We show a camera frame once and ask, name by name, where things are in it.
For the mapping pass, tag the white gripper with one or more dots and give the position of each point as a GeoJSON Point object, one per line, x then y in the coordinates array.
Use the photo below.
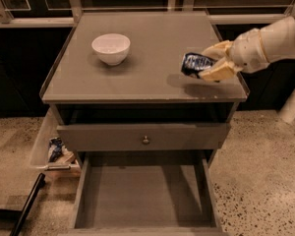
{"type": "Point", "coordinates": [248, 53]}

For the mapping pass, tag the blue pepsi can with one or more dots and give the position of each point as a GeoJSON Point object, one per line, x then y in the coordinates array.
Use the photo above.
{"type": "Point", "coordinates": [194, 63]}

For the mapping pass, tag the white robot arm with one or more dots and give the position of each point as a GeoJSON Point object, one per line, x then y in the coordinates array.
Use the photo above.
{"type": "Point", "coordinates": [278, 40]}

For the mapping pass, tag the grey top drawer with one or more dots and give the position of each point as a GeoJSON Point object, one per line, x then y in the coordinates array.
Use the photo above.
{"type": "Point", "coordinates": [128, 137]}

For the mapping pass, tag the grey drawer cabinet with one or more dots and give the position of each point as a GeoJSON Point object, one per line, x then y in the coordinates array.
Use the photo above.
{"type": "Point", "coordinates": [148, 87]}

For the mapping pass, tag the round metal drawer knob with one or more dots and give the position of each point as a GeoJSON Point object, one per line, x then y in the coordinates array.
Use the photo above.
{"type": "Point", "coordinates": [146, 140]}

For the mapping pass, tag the open grey middle drawer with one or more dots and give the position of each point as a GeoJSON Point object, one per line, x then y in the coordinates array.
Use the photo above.
{"type": "Point", "coordinates": [145, 193]}

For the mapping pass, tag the white table leg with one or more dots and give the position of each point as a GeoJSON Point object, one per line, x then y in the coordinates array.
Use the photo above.
{"type": "Point", "coordinates": [287, 112]}

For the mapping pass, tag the white ceramic bowl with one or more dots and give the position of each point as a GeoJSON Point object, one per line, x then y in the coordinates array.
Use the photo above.
{"type": "Point", "coordinates": [112, 48]}

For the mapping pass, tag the blue snack bag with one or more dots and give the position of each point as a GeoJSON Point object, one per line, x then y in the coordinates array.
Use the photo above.
{"type": "Point", "coordinates": [55, 149]}

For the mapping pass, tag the clear plastic bin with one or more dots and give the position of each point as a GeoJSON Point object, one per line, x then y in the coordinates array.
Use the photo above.
{"type": "Point", "coordinates": [67, 163]}

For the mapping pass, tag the black pole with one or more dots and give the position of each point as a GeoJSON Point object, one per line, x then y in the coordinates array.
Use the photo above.
{"type": "Point", "coordinates": [38, 184]}

